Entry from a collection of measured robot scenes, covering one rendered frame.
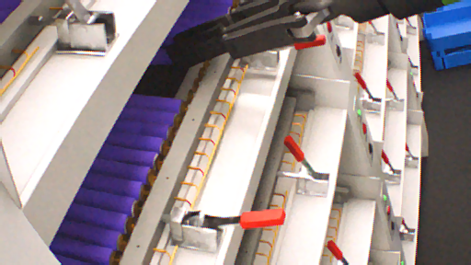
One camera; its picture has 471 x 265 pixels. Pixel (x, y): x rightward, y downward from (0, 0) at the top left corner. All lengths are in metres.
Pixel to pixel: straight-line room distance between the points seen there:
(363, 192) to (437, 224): 0.68
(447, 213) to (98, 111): 1.43
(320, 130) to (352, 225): 0.20
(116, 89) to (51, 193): 0.11
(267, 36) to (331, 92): 0.38
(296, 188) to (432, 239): 0.91
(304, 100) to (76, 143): 0.61
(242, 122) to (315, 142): 0.28
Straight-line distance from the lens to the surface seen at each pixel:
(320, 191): 0.84
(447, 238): 1.70
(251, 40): 0.61
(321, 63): 0.95
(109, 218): 0.55
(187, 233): 0.53
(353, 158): 1.05
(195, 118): 0.63
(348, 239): 1.04
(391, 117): 1.59
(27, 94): 0.42
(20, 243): 0.33
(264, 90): 0.70
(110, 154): 0.61
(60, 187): 0.38
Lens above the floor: 1.26
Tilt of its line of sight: 32 degrees down
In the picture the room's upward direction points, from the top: 26 degrees counter-clockwise
